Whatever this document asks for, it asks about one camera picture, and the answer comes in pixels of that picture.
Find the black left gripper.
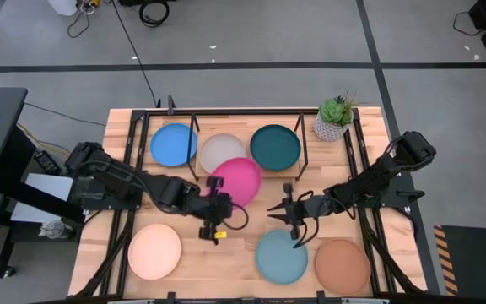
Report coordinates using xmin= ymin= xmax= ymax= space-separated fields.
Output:
xmin=198 ymin=176 xmax=235 ymax=246

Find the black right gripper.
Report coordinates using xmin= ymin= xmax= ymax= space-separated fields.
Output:
xmin=267 ymin=181 xmax=327 ymax=242

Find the pink plate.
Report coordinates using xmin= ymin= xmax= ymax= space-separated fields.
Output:
xmin=210 ymin=156 xmax=263 ymax=209

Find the light teal plate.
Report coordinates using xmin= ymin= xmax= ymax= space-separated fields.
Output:
xmin=254 ymin=229 xmax=310 ymax=286

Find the pale grey plate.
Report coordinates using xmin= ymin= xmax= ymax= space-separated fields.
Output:
xmin=198 ymin=133 xmax=248 ymax=174

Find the dark teal plate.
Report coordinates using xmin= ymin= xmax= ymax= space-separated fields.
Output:
xmin=249 ymin=123 xmax=302 ymax=172

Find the peach plate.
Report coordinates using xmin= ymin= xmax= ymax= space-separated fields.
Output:
xmin=127 ymin=223 xmax=183 ymax=281

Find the terracotta orange plate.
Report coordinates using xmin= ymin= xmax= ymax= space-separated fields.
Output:
xmin=314 ymin=237 xmax=372 ymax=296

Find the blue plate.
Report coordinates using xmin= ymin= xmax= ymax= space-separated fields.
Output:
xmin=149 ymin=122 xmax=198 ymax=168

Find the succulent in white pot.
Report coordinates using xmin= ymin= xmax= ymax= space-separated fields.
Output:
xmin=312 ymin=90 xmax=358 ymax=143

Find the clear plastic item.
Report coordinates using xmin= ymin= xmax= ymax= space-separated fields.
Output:
xmin=38 ymin=219 xmax=75 ymax=240

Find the white panel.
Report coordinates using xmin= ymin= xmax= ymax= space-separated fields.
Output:
xmin=9 ymin=172 xmax=75 ymax=225

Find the black power adapter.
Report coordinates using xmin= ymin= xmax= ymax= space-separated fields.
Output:
xmin=33 ymin=150 xmax=62 ymax=176

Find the hazard striped black mat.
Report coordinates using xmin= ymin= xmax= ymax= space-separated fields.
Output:
xmin=432 ymin=225 xmax=486 ymax=299

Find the white floor container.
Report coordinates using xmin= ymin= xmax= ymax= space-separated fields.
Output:
xmin=47 ymin=0 xmax=78 ymax=17

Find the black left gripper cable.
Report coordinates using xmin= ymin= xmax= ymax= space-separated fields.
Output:
xmin=221 ymin=202 xmax=251 ymax=231

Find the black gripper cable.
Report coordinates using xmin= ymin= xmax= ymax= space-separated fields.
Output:
xmin=292 ymin=189 xmax=321 ymax=250
xmin=221 ymin=202 xmax=251 ymax=231

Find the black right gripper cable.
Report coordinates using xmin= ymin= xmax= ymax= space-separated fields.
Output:
xmin=292 ymin=189 xmax=321 ymax=250

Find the black metal rack frame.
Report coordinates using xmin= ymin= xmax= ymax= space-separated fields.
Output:
xmin=186 ymin=111 xmax=311 ymax=182

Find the black rig frame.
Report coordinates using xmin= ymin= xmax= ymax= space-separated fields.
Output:
xmin=73 ymin=107 xmax=429 ymax=304

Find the long black floor cable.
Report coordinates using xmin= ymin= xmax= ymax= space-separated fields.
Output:
xmin=111 ymin=0 xmax=159 ymax=109

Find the yellow floor cable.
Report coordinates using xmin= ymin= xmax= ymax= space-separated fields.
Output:
xmin=14 ymin=122 xmax=100 ymax=164

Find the coiled black cable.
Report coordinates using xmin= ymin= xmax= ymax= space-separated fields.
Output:
xmin=138 ymin=0 xmax=171 ymax=29

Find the thin black looped cable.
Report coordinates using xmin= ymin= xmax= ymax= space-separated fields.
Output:
xmin=66 ymin=3 xmax=96 ymax=39

